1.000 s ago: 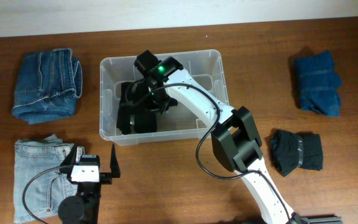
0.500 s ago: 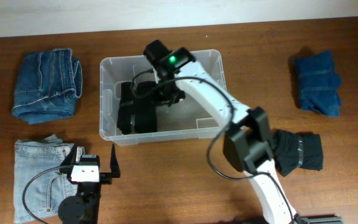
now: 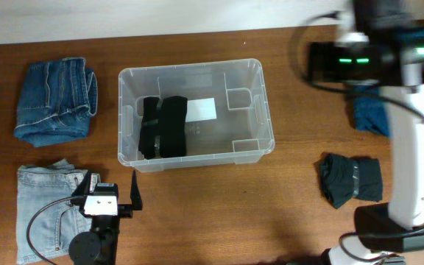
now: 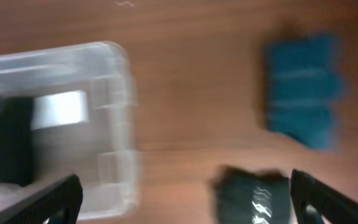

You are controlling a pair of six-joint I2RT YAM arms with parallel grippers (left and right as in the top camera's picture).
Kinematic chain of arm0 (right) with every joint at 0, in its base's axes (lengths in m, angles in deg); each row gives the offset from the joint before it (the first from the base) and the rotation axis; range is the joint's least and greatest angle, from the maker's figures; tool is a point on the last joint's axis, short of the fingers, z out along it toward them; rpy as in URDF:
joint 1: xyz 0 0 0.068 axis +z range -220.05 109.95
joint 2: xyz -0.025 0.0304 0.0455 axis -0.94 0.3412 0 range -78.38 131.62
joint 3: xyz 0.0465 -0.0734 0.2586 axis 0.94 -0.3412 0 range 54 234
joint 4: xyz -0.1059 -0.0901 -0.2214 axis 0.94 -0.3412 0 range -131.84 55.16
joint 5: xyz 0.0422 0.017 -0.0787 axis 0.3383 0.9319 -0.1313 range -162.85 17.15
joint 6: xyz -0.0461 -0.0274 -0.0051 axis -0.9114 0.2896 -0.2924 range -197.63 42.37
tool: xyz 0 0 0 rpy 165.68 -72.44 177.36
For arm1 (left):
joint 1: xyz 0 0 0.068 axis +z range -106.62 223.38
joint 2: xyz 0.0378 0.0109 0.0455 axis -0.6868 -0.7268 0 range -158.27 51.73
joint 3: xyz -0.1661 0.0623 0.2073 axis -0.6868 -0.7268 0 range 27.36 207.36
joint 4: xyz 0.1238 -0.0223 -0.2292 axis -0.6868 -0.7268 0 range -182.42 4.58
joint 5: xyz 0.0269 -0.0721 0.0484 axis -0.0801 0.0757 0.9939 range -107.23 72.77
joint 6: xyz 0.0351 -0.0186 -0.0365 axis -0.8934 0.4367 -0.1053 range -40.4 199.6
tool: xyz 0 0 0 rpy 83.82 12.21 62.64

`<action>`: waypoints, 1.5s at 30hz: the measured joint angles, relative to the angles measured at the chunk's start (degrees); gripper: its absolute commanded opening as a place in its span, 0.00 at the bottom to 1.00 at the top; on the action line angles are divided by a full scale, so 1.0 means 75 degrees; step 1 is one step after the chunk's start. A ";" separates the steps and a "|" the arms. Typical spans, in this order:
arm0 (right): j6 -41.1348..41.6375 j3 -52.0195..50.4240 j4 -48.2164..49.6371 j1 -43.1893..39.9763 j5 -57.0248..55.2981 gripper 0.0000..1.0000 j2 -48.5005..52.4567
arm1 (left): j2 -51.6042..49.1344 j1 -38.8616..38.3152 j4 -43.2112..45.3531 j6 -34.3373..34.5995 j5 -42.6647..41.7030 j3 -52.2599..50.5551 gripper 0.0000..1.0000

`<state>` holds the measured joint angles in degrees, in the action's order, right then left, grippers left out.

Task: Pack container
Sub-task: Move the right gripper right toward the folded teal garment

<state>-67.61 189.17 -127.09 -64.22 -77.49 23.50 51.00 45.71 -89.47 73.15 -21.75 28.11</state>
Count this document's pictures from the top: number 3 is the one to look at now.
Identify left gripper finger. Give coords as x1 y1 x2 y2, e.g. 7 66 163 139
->
130 170 143 211
70 171 91 205

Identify blue garment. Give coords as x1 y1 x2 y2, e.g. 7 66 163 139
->
353 96 390 137

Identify black garment with bands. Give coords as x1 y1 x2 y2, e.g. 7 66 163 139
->
138 96 188 160

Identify dark blue jeans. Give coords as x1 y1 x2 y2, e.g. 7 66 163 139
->
13 57 99 147

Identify dark garment with band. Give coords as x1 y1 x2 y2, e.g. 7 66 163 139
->
319 153 383 209

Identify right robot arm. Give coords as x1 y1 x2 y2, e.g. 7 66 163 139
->
303 0 424 264

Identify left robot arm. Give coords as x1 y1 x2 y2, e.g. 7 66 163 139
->
68 172 143 265

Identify light blue folded jeans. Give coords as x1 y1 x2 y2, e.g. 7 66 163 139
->
16 159 91 264

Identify white label in bin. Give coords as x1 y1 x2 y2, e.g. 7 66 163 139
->
185 98 216 122

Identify clear plastic storage bin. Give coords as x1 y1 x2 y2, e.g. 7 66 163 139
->
118 58 275 172

